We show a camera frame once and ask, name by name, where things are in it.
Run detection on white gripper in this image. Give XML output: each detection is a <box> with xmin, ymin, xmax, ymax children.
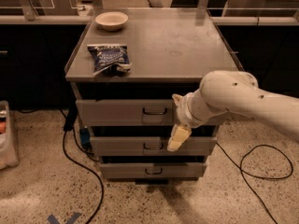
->
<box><xmin>167</xmin><ymin>90</ymin><xmax>223</xmax><ymax>151</ymax></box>

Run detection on grey top drawer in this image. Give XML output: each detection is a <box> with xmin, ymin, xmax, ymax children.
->
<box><xmin>76</xmin><ymin>99</ymin><xmax>178</xmax><ymax>126</ymax></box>

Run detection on grey drawer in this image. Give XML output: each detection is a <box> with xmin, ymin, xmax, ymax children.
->
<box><xmin>91</xmin><ymin>136</ymin><xmax>216</xmax><ymax>157</ymax></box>
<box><xmin>76</xmin><ymin>99</ymin><xmax>178</xmax><ymax>126</ymax></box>
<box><xmin>100</xmin><ymin>162</ymin><xmax>206</xmax><ymax>179</ymax></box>

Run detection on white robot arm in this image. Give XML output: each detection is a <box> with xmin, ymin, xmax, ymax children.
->
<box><xmin>167</xmin><ymin>70</ymin><xmax>299</xmax><ymax>151</ymax></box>

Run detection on grey bottom drawer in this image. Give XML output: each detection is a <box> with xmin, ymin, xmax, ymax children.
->
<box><xmin>100</xmin><ymin>162</ymin><xmax>206</xmax><ymax>179</ymax></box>

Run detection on grey middle drawer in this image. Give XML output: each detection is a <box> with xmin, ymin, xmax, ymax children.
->
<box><xmin>91</xmin><ymin>136</ymin><xmax>216</xmax><ymax>157</ymax></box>

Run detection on grey drawer cabinet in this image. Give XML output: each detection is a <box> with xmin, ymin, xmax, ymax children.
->
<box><xmin>66</xmin><ymin>8</ymin><xmax>237</xmax><ymax>170</ymax></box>

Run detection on blue power adapter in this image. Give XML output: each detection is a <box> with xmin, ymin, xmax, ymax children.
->
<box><xmin>79</xmin><ymin>128</ymin><xmax>91</xmax><ymax>148</ymax></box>

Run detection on blue chip bag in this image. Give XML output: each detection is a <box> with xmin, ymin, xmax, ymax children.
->
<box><xmin>87</xmin><ymin>44</ymin><xmax>132</xmax><ymax>76</ymax></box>

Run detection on white bowl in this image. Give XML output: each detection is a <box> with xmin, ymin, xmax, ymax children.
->
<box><xmin>95</xmin><ymin>12</ymin><xmax>128</xmax><ymax>32</ymax></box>

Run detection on clear plastic bin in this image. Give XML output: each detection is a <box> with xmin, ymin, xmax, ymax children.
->
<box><xmin>0</xmin><ymin>101</ymin><xmax>20</xmax><ymax>169</ymax></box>

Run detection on black floor cable right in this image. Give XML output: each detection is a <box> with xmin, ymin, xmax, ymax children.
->
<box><xmin>216</xmin><ymin>142</ymin><xmax>294</xmax><ymax>224</ymax></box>

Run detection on black floor cable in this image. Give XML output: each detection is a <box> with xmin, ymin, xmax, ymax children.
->
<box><xmin>216</xmin><ymin>142</ymin><xmax>294</xmax><ymax>224</ymax></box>
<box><xmin>59</xmin><ymin>108</ymin><xmax>105</xmax><ymax>224</ymax></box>

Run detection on black floor cable left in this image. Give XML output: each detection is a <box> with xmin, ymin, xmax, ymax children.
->
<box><xmin>59</xmin><ymin>108</ymin><xmax>105</xmax><ymax>224</ymax></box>

